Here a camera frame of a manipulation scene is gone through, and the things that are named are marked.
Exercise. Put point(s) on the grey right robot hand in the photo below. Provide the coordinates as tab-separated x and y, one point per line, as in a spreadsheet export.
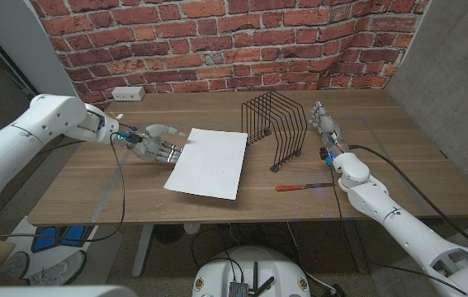
328	128

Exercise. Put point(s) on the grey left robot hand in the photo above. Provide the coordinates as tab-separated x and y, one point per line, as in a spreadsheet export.
153	146

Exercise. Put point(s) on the white paper file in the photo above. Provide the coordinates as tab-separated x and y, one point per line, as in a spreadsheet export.
211	167

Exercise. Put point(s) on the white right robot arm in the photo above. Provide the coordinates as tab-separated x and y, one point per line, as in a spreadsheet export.
407	231

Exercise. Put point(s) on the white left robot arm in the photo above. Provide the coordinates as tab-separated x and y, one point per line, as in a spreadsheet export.
23	140

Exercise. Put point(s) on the white power strip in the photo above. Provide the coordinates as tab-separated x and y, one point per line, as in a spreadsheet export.
128	94

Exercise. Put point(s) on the white table leg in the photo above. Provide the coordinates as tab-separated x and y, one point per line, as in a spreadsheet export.
143	251

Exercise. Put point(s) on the red brick printed backdrop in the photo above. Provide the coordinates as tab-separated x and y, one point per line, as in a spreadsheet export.
217	41

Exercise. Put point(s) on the white floor mat blue shapes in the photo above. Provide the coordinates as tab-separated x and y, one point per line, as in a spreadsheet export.
45	239

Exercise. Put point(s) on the white robot torso base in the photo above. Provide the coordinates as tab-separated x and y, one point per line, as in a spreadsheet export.
217	276

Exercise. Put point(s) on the grey sneaker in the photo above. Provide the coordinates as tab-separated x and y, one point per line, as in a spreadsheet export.
60	268
15	264

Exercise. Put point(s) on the black module with antennas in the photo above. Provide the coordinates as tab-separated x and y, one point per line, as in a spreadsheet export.
237	288

